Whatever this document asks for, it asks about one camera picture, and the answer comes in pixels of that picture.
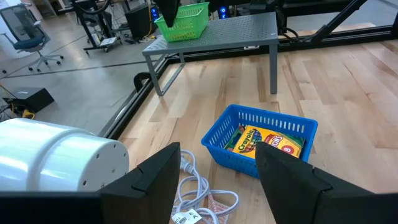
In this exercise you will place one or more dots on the black computer tower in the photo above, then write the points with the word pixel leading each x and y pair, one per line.
pixel 140 20

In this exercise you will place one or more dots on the green plastic basket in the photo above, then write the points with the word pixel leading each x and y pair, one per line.
pixel 186 25

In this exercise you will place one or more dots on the blue plastic basket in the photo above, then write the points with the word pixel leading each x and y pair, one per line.
pixel 217 137

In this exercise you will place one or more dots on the black wheeled cart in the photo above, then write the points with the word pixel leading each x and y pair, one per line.
pixel 93 28

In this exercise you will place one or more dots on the black table frame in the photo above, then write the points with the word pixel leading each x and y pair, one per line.
pixel 342 34

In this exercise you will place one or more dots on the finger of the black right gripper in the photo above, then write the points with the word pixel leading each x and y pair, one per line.
pixel 169 11

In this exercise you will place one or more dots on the grey blue office chair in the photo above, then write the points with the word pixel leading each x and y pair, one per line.
pixel 28 37

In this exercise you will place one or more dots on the clear plastic bag red print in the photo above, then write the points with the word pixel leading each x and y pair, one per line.
pixel 217 207

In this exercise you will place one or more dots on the grey perforated metal shelf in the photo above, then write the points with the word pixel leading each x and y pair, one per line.
pixel 233 31

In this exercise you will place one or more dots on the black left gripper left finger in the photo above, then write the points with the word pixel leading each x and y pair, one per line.
pixel 149 193

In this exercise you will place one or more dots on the black floor box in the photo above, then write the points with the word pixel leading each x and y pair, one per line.
pixel 34 98

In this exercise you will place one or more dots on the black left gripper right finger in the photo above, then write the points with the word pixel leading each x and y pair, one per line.
pixel 289 186

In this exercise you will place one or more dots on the white cylindrical device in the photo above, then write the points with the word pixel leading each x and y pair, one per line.
pixel 62 155

